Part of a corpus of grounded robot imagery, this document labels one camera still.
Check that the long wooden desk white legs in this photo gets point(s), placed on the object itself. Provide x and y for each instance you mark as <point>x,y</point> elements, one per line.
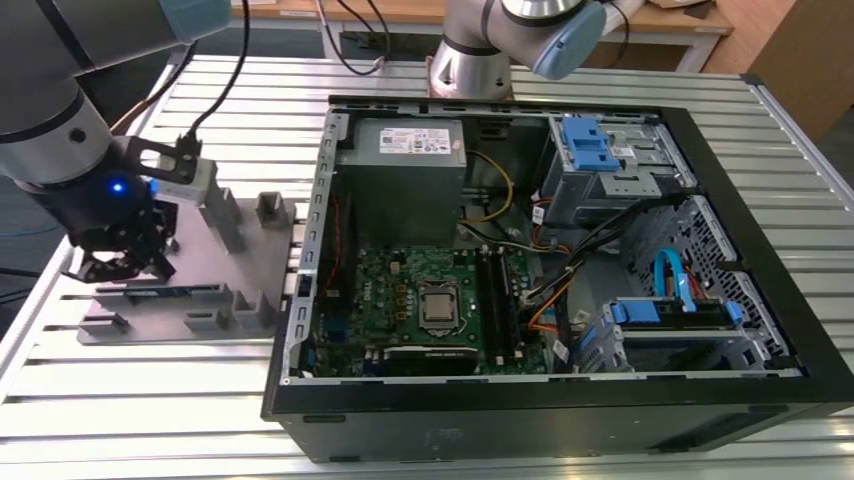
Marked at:
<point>287,12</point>

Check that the brown wooden cabinet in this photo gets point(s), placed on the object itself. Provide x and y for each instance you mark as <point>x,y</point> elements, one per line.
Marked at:
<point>800,50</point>

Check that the grey power supply unit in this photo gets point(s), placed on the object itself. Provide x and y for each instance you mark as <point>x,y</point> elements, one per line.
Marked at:
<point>400,195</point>

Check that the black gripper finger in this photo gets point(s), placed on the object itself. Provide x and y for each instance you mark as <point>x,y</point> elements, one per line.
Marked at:
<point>163,240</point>
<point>100,267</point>

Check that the metal drive cage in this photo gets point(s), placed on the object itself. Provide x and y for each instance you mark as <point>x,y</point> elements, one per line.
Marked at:
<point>627,185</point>

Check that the hard disk in blue carrier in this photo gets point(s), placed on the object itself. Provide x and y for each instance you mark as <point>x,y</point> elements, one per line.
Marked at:
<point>636,312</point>

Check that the silver CPU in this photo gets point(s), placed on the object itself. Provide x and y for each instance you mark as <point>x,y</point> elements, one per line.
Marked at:
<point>439,306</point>

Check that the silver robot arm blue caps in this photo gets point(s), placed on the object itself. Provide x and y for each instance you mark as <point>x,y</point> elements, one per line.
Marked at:
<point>40,130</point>

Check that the CPU socket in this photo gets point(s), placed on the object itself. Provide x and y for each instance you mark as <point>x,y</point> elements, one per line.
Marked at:
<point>437,327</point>

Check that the black RAM slot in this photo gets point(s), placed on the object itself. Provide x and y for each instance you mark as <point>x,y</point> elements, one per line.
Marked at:
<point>488,305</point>

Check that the black open PC case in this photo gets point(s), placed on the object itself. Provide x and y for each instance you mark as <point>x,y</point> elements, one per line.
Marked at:
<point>467,415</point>

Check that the grey parts rack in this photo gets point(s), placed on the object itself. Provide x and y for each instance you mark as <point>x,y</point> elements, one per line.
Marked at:
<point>200,265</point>

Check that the small wooden desk white frame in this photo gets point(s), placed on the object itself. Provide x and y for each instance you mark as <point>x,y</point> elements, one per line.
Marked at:
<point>674,22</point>

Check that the green RAM stick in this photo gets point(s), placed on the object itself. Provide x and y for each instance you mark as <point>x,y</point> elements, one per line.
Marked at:
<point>149,291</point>

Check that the metal disk bay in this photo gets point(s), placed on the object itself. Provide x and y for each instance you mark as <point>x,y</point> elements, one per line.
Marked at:
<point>667,336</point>

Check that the black graphics card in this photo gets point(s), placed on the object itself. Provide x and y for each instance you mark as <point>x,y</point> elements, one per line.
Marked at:
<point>429,360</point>

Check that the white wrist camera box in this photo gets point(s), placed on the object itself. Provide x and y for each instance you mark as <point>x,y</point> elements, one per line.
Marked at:
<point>193,182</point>

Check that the green motherboard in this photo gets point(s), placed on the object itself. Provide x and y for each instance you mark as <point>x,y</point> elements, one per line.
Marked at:
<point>380,280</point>

